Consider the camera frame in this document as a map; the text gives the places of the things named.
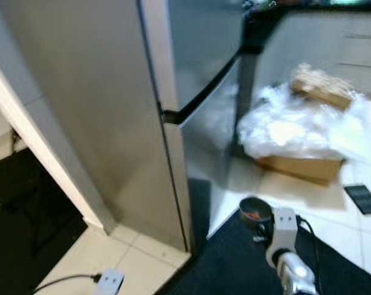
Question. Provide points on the white kitchen cabinet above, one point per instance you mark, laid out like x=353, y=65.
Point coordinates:
x=333, y=43

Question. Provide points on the black cooktop counter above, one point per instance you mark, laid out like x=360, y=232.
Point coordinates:
x=320, y=5

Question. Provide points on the tan woven package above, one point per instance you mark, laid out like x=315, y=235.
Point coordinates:
x=320, y=87

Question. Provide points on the clear plastic wrap bundle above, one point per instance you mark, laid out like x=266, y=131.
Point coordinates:
x=296, y=126

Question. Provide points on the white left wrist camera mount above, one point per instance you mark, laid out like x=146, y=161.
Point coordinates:
x=110, y=281

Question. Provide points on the black flat panel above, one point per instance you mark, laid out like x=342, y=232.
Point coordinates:
x=363, y=200

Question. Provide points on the grey fridge cabinet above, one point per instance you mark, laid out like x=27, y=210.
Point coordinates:
x=93, y=110

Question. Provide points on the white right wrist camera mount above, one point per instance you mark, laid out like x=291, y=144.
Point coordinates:
x=282, y=232

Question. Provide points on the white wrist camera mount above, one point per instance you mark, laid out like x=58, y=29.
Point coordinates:
x=282, y=232
x=110, y=281

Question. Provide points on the orange-red food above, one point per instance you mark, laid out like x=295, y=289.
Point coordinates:
x=254, y=215

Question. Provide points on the brown cardboard box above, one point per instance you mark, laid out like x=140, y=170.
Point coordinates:
x=302, y=167

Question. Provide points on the black floor mat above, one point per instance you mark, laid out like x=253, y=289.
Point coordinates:
x=26, y=227
x=234, y=270

